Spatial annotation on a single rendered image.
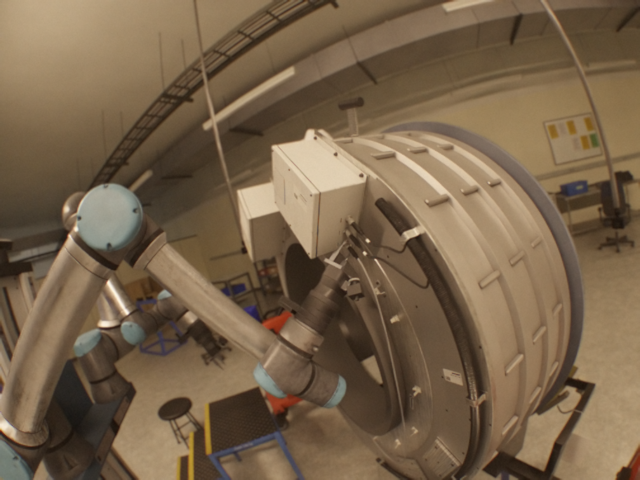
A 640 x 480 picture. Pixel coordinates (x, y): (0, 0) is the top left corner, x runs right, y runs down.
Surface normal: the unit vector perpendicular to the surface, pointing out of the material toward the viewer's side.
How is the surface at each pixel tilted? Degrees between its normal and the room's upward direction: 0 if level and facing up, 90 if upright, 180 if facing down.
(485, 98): 90
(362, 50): 90
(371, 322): 65
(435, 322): 90
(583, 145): 90
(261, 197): 55
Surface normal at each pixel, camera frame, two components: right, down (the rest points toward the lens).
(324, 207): 0.46, 0.62
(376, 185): -0.89, 0.28
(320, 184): 0.05, -0.73
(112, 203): 0.55, -0.17
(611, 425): -0.27, -0.96
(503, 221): -0.67, 0.00
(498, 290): 0.25, -0.37
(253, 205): 0.15, -0.58
